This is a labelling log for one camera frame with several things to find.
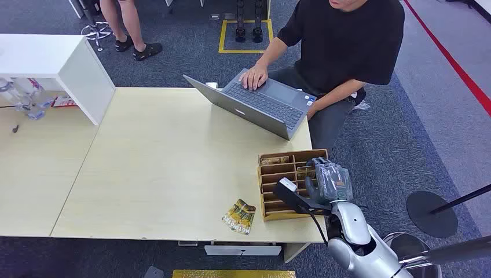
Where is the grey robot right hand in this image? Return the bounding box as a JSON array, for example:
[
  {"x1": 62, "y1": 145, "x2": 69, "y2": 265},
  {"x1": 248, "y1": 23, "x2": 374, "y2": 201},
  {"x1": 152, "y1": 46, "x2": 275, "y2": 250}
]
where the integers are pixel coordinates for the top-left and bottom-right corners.
[{"x1": 304, "y1": 156, "x2": 354, "y2": 206}]

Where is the wooden card organizer box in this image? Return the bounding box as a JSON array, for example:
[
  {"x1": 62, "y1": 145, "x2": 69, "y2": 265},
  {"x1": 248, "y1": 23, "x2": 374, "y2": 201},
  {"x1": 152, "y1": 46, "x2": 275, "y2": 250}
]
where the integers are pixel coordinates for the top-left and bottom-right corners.
[{"x1": 257, "y1": 148, "x2": 330, "y2": 223}]

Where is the person's right hand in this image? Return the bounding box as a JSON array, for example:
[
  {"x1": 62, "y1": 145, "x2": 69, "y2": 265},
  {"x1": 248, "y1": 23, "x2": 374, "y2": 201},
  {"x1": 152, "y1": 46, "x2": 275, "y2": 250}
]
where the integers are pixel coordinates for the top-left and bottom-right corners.
[{"x1": 238, "y1": 64, "x2": 269, "y2": 92}]

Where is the seated person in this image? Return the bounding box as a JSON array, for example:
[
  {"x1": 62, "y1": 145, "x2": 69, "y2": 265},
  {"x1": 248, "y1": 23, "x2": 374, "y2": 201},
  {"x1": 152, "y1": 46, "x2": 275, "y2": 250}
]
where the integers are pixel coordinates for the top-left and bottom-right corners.
[{"x1": 238, "y1": 0, "x2": 406, "y2": 154}]

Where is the standing person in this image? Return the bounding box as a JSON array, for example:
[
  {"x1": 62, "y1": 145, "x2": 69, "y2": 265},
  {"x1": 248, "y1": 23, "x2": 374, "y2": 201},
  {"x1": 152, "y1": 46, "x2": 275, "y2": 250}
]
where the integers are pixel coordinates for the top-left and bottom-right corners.
[{"x1": 98, "y1": 0, "x2": 163, "y2": 62}]

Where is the black round base stand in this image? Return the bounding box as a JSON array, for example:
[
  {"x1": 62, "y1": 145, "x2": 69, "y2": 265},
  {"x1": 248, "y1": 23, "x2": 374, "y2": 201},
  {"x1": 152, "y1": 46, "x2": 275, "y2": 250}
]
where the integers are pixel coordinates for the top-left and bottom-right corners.
[{"x1": 406, "y1": 183, "x2": 491, "y2": 239}]

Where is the grey laptop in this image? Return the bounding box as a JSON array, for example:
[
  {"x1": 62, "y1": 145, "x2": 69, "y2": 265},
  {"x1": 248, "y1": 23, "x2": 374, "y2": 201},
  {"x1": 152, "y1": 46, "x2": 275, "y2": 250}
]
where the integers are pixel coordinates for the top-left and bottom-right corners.
[{"x1": 182, "y1": 68, "x2": 318, "y2": 141}]

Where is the white desk drawer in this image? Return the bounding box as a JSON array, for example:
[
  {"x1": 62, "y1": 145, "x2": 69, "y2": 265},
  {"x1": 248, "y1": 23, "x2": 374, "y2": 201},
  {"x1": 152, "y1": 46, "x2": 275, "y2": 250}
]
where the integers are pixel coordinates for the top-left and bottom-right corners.
[{"x1": 203, "y1": 244, "x2": 283, "y2": 257}]

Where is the gold panel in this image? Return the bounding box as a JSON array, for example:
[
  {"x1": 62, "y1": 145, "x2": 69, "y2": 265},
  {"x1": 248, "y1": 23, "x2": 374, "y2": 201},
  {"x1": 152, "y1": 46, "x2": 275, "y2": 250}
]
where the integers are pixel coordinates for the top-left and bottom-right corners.
[{"x1": 171, "y1": 269, "x2": 297, "y2": 278}]

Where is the black robot leg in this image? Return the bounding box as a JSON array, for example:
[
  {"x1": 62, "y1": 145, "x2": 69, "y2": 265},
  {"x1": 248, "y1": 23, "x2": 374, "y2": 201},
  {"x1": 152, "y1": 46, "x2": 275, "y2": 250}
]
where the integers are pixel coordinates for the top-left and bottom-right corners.
[
  {"x1": 252, "y1": 0, "x2": 265, "y2": 44},
  {"x1": 234, "y1": 0, "x2": 247, "y2": 43}
]

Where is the yellow floor tape square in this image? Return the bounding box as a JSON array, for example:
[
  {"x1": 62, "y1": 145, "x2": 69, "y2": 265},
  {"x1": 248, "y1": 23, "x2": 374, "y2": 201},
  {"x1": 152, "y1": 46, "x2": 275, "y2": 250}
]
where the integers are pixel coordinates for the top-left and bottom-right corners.
[{"x1": 218, "y1": 19, "x2": 276, "y2": 54}]

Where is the grey metal plate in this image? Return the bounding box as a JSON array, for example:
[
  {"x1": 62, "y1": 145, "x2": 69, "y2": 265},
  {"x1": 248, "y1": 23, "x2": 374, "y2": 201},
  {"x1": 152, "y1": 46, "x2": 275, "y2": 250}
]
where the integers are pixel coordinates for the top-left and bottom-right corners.
[{"x1": 143, "y1": 265, "x2": 165, "y2": 278}]

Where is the chair star base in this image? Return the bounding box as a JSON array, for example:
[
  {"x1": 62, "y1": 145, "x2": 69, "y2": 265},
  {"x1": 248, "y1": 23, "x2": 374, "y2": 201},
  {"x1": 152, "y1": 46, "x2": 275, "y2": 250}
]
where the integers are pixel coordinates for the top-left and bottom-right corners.
[{"x1": 80, "y1": 21, "x2": 113, "y2": 52}]

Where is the red white leaflet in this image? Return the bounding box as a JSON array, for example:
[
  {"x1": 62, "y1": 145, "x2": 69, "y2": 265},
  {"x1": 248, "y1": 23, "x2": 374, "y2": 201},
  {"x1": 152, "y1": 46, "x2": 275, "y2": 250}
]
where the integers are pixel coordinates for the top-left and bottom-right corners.
[{"x1": 50, "y1": 96, "x2": 79, "y2": 108}]

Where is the white desk shelf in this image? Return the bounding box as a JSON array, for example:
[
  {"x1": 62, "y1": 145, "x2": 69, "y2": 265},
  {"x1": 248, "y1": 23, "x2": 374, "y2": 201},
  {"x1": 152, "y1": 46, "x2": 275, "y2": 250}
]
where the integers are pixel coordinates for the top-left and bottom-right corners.
[{"x1": 0, "y1": 34, "x2": 116, "y2": 127}]

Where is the clear plastic water bottle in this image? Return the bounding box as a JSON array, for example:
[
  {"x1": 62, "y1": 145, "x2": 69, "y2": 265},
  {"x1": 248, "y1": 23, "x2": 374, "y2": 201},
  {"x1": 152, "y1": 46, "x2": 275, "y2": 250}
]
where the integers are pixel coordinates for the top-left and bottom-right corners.
[
  {"x1": 17, "y1": 78, "x2": 55, "y2": 109},
  {"x1": 0, "y1": 78, "x2": 46, "y2": 121}
]

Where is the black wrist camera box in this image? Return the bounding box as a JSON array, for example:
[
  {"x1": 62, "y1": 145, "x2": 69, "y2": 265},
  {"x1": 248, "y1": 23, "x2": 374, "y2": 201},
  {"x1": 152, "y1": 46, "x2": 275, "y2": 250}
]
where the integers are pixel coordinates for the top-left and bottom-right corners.
[{"x1": 272, "y1": 177, "x2": 333, "y2": 217}]

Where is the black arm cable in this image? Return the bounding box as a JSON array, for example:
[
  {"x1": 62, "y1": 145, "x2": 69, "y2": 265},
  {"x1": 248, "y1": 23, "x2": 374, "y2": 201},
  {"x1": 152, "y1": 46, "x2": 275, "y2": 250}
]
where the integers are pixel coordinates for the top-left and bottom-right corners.
[{"x1": 306, "y1": 207, "x2": 330, "y2": 247}]

